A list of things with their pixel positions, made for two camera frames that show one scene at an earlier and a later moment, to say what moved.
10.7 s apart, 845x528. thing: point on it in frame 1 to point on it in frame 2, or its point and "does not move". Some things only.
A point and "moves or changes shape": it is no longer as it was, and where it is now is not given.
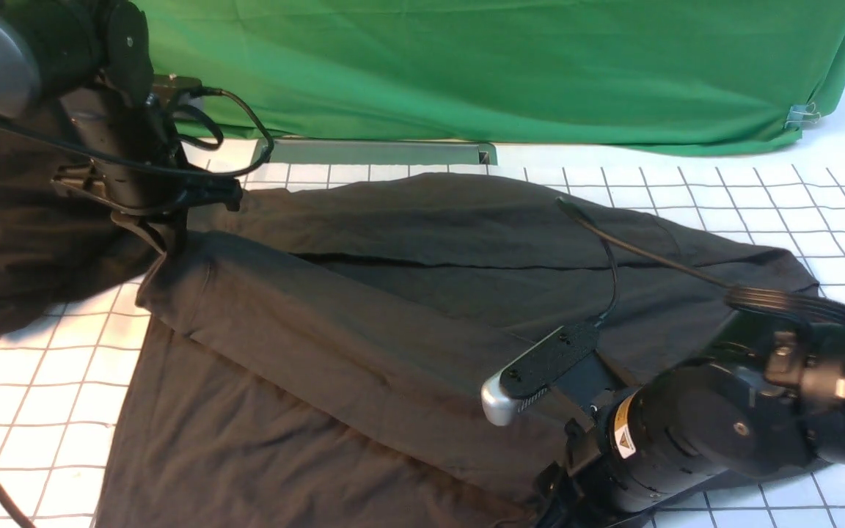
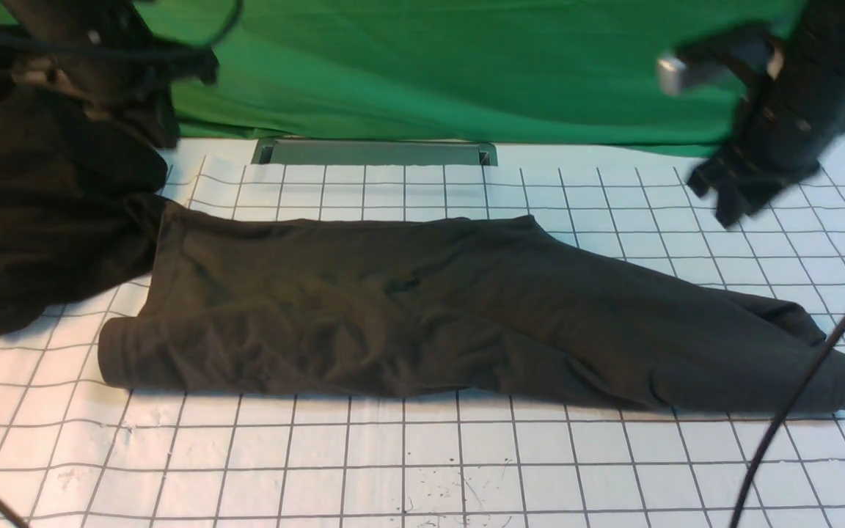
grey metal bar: (317, 152) does not move
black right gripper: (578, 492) to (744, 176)
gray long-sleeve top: (315, 356) moves or changes shape
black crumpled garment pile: (26, 247) does not move
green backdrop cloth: (735, 77) does not move
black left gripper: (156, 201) to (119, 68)
